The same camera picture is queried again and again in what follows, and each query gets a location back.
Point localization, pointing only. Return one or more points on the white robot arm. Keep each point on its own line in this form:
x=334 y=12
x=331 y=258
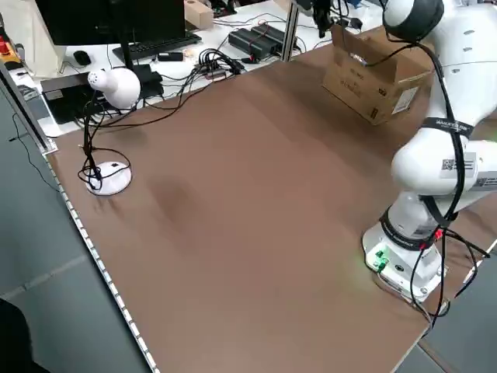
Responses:
x=427 y=175

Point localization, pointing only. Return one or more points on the red emergency stop box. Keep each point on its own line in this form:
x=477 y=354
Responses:
x=5 y=44

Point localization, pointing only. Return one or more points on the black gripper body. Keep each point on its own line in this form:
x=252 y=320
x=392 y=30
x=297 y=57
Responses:
x=323 y=9

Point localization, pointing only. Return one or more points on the black usb hub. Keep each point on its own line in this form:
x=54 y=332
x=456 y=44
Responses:
x=213 y=66

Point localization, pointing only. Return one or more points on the black computer mouse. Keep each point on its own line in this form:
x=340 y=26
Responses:
x=82 y=57

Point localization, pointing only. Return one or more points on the brown cardboard box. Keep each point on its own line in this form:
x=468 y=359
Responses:
x=361 y=85

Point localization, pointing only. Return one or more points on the black keyboard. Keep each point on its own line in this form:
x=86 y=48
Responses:
x=163 y=44

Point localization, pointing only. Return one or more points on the black computer monitor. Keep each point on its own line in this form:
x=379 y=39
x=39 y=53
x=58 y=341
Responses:
x=108 y=19

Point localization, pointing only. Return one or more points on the aluminium frame rail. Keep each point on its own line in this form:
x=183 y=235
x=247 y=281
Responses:
x=27 y=112

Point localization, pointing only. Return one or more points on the white desk lamp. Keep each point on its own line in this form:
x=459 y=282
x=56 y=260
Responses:
x=116 y=87

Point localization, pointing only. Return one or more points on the small black remote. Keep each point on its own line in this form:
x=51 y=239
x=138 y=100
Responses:
x=171 y=57

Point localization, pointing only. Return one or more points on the aluminium frame post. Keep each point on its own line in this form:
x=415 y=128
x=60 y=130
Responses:
x=290 y=31

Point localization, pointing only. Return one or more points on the black desktop device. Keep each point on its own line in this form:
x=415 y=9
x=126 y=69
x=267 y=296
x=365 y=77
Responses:
x=77 y=105

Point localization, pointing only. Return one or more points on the ribbed black power brick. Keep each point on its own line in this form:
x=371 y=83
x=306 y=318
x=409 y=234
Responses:
x=268 y=31
x=244 y=40

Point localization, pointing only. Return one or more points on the small cardboard carton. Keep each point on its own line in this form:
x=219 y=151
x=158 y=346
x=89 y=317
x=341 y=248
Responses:
x=199 y=13

